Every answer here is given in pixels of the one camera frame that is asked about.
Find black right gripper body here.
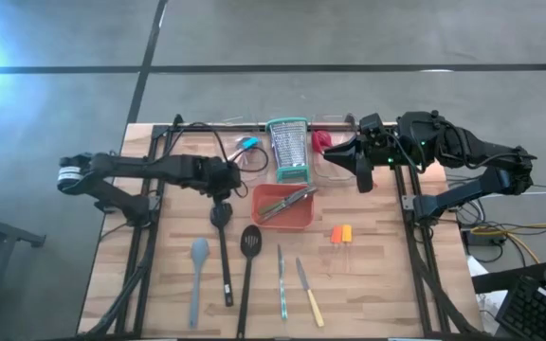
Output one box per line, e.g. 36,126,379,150
355,132,400,194

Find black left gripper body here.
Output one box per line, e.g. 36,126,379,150
195,156,244,199

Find black solid nylon spoon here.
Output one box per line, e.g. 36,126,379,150
209,201,235,308

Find blue silicone brush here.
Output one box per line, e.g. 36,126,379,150
235,135,261,152

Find olive-handled table knife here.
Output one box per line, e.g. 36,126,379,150
258,188,311,215

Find metal tongs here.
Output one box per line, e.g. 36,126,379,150
260,186,319,224

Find yellow silicone brush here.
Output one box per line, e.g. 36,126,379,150
340,224,354,276

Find black slotted spoon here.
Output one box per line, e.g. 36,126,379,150
235,224,263,339

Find grey silicone spoon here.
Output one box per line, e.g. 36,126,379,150
188,236,211,332

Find teal patterned knife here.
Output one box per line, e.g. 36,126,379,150
275,243,289,323

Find yellow-handled knife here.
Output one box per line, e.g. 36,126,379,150
295,257,326,329

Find clear plastic bin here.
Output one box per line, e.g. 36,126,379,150
215,116,269,184
309,113,364,183

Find red silicone spoon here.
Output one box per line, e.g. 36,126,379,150
311,130,335,155

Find steel box grater teal trim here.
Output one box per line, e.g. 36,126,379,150
265,117,314,186

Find orange plastic bin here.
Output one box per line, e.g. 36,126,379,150
250,183,317,231

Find black power box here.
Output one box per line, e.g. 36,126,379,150
461,229,492,248

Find white paper sheet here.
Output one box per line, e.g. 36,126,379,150
466,255,511,337

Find black desk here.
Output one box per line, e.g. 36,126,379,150
470,261,546,341

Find black keyboard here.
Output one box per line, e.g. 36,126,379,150
494,276,546,341

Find black metal stand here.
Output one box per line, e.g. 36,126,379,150
0,206,47,341

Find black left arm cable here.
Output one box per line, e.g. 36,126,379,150
156,121,270,199

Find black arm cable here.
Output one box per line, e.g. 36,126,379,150
386,111,537,174
156,121,270,199

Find grey metal bracket plate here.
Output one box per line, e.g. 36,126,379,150
400,192,421,211

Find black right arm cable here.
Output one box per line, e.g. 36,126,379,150
386,111,537,174

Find yellow cable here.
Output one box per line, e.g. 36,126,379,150
469,221,546,266

